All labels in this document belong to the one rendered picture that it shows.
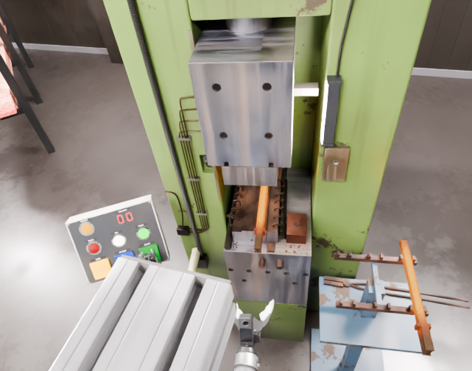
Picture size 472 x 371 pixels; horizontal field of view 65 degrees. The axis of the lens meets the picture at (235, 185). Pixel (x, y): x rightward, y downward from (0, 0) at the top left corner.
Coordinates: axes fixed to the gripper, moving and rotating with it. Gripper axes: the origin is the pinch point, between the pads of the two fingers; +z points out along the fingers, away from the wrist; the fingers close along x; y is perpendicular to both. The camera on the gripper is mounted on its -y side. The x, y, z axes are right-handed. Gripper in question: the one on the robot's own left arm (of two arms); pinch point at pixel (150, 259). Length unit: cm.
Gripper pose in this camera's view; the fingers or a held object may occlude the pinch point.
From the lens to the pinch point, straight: 153.8
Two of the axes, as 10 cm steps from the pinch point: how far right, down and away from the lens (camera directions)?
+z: -2.1, -2.2, 9.5
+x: -9.5, 2.7, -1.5
